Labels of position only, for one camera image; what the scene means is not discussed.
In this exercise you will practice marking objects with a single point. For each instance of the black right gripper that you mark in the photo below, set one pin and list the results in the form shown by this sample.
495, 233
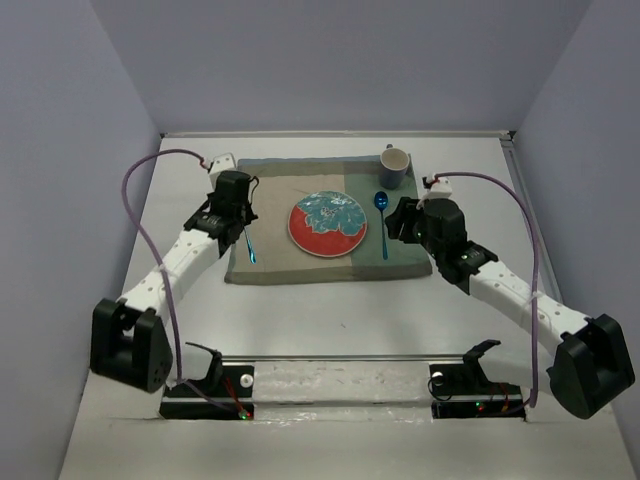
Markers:
406, 210

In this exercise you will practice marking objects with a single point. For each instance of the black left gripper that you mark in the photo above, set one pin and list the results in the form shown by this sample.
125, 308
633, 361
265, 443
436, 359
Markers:
247, 216

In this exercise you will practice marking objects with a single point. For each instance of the blue metal spoon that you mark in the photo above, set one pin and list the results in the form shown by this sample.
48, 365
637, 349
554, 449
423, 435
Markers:
381, 202

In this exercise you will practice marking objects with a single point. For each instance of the blue metal fork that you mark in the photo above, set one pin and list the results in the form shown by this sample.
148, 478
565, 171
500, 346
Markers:
251, 251

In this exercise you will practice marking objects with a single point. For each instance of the patchwork cloth placemat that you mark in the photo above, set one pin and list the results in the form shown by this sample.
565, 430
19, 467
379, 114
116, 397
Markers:
285, 181

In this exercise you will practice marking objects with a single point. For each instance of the lavender cup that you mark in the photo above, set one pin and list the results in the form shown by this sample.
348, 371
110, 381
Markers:
394, 164

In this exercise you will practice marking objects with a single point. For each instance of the red and teal plate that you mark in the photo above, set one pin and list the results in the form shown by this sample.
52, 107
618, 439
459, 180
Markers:
327, 224

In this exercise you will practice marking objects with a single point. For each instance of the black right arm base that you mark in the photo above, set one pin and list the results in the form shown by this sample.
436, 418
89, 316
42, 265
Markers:
461, 390

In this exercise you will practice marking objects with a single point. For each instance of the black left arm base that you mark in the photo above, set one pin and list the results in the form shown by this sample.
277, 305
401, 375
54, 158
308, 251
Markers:
214, 389

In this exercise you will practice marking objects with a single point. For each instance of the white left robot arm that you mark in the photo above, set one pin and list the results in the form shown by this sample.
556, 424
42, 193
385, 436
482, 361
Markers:
135, 339

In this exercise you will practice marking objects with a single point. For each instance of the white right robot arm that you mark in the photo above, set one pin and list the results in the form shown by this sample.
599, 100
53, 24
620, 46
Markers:
591, 364

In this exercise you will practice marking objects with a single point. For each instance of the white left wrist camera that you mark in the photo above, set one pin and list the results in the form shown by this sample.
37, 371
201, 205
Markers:
218, 163

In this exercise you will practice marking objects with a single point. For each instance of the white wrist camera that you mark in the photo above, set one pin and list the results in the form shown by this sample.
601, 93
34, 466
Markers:
218, 163
435, 188

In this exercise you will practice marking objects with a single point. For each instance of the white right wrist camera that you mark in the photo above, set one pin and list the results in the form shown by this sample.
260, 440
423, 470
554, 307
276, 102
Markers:
435, 188

